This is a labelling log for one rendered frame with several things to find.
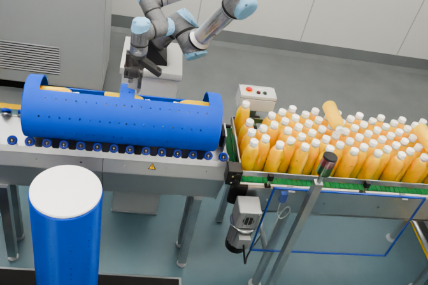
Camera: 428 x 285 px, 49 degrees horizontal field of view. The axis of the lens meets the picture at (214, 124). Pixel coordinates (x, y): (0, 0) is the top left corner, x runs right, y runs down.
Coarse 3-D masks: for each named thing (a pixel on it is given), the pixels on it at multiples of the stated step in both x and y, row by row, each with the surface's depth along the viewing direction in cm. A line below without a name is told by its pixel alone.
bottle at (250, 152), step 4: (248, 144) 223; (248, 148) 222; (252, 148) 221; (256, 148) 222; (244, 152) 224; (248, 152) 222; (252, 152) 221; (256, 152) 222; (244, 156) 225; (248, 156) 223; (252, 156) 222; (256, 156) 224; (244, 160) 225; (248, 160) 224; (252, 160) 224; (244, 164) 226; (248, 164) 226; (252, 164) 226; (244, 168) 228; (248, 168) 227; (252, 168) 229
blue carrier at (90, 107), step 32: (32, 96) 200; (64, 96) 203; (96, 96) 206; (128, 96) 209; (32, 128) 204; (64, 128) 205; (96, 128) 207; (128, 128) 209; (160, 128) 211; (192, 128) 213
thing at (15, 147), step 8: (0, 144) 213; (8, 144) 214; (16, 144) 214; (32, 152) 216; (40, 152) 216; (48, 152) 217; (56, 152) 217; (64, 152) 218; (72, 152) 219; (80, 152) 219; (88, 152) 220; (96, 152) 221; (104, 152) 221; (144, 160) 225; (152, 160) 225; (160, 160) 226; (168, 160) 227; (176, 160) 227; (184, 160) 228; (192, 160) 229; (200, 160) 229; (208, 160) 230
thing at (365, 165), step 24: (312, 120) 251; (360, 120) 255; (312, 144) 230; (384, 144) 243; (408, 144) 249; (288, 168) 241; (312, 168) 238; (336, 168) 239; (360, 168) 240; (384, 168) 241; (408, 168) 245
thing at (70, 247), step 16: (32, 208) 180; (96, 208) 186; (32, 224) 187; (48, 224) 179; (64, 224) 179; (80, 224) 183; (96, 224) 193; (32, 240) 197; (48, 240) 186; (64, 240) 186; (80, 240) 190; (96, 240) 201; (48, 256) 193; (64, 256) 192; (80, 256) 196; (96, 256) 209; (48, 272) 200; (64, 272) 200; (80, 272) 204; (96, 272) 219
